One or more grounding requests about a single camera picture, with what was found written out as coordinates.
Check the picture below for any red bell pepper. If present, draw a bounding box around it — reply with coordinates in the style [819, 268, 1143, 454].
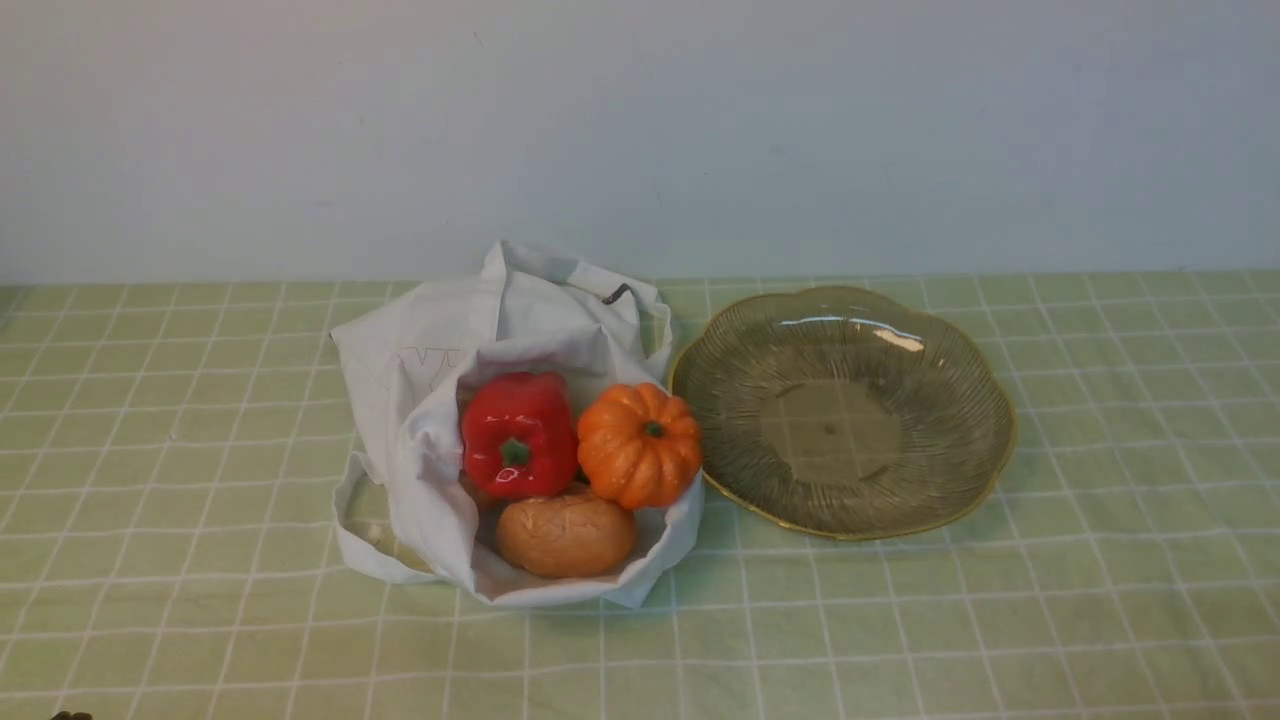
[460, 372, 579, 500]

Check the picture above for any white cloth bag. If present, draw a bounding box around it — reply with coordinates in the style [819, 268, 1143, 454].
[330, 241, 704, 609]

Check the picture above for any small orange pumpkin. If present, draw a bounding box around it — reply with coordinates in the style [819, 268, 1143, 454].
[577, 383, 703, 510]

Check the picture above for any clear glass plate gold rim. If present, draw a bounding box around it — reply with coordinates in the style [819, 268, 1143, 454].
[668, 286, 1018, 541]

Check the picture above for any green checked tablecloth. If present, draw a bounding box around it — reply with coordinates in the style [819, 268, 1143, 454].
[1, 268, 1279, 719]

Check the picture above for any brown bread roll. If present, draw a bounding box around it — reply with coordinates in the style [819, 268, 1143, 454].
[495, 489, 637, 579]

